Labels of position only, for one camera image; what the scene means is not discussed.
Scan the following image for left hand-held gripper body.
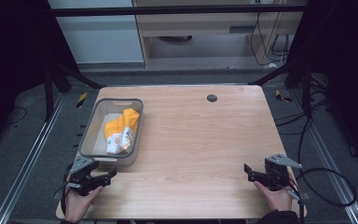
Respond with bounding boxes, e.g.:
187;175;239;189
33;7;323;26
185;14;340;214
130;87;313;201
65;155;104;197

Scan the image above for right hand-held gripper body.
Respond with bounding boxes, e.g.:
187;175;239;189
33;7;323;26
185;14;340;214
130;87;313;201
262;153;303;192

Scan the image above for grey plastic basket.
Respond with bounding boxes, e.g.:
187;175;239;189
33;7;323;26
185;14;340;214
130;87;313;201
77;97;145;166

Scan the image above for orange and white cloth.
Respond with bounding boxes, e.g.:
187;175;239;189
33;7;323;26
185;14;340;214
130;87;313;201
103;107;141;155

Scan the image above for person's right hand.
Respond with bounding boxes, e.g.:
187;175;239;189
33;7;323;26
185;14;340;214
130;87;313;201
253;180;294;213

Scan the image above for person's left hand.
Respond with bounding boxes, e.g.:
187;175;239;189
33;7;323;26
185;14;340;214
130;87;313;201
63;182;104;224

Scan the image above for yellow and black tape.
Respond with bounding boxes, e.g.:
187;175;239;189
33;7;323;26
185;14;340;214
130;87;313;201
76;91;89;110
274;89;294;104

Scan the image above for black metal stand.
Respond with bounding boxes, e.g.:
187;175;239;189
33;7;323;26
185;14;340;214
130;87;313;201
247;60;314;119
42;55;106;123

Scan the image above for black curtain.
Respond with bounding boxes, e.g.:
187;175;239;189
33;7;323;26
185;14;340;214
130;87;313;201
0;0;79;158
284;0;358;174

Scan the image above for white cabinet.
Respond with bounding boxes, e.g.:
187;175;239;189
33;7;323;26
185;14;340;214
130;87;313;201
47;0;145;65

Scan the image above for black horizontal metal bar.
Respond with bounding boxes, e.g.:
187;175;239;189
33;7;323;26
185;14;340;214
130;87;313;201
49;4;308;18

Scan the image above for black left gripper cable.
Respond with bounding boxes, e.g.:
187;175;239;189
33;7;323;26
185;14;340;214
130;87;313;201
60;162;75;217

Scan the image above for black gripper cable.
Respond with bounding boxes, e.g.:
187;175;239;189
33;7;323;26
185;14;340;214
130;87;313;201
293;167;357;208
60;162;75;217

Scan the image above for aluminium floor rail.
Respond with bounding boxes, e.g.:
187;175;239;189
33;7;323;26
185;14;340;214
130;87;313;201
288;89;358;224
0;92;69;224

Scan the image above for black floor cables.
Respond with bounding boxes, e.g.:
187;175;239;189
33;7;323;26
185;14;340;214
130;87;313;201
273;74;332;164

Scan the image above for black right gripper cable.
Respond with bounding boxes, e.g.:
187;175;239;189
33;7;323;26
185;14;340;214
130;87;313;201
293;167;357;208

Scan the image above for thin black floor cable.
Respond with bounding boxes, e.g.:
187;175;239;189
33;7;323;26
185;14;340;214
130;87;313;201
4;105;29;127

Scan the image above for black hanging cables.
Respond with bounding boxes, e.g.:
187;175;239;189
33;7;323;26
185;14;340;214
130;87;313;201
249;11;291;67

